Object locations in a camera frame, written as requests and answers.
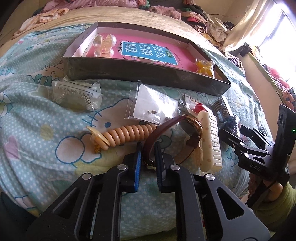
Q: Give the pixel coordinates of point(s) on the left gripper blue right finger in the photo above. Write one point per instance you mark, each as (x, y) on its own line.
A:
(158, 159)

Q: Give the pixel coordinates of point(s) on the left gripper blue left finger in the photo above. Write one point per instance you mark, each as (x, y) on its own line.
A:
(137, 165)

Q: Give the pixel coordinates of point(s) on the dark beaded jewelry bag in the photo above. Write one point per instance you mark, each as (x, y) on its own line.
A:
(232, 125)

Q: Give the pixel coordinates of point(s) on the cream claw hair clip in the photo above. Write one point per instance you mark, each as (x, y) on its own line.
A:
(210, 146)

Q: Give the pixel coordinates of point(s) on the brown strap wristwatch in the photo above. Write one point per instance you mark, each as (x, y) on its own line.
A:
(180, 135)

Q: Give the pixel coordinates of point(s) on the earring card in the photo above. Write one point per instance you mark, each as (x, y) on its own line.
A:
(150, 106)

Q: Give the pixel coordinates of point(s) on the red bead packet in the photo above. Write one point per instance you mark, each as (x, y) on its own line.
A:
(194, 107)

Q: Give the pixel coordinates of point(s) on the yellow earrings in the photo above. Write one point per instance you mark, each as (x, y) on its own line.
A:
(205, 67)

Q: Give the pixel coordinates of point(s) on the right forearm green sleeve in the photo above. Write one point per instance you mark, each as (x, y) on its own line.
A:
(273, 213)

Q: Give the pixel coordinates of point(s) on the right hand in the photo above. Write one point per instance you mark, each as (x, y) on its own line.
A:
(275, 189)

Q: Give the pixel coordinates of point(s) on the Hello Kitty teal blanket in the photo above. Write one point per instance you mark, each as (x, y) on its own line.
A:
(45, 147)

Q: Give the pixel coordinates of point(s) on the dark shallow cardboard box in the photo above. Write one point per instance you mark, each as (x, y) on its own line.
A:
(77, 67)

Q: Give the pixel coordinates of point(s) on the pink Chinese workbook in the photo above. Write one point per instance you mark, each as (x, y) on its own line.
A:
(159, 52)

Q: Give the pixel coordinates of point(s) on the cream curtain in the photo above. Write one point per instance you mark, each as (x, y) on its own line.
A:
(254, 26)

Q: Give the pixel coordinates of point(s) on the pink fuzzy garment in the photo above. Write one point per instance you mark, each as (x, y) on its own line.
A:
(166, 11)

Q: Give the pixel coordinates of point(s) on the pile of clothes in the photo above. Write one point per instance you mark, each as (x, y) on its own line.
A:
(211, 28)

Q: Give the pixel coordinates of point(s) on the pink cream pajamas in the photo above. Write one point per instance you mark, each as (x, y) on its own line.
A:
(40, 19)

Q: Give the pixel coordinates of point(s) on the purple quilt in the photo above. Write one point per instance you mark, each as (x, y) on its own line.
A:
(89, 3)

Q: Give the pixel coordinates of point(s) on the beige bedspread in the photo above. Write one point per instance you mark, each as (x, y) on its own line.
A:
(129, 16)

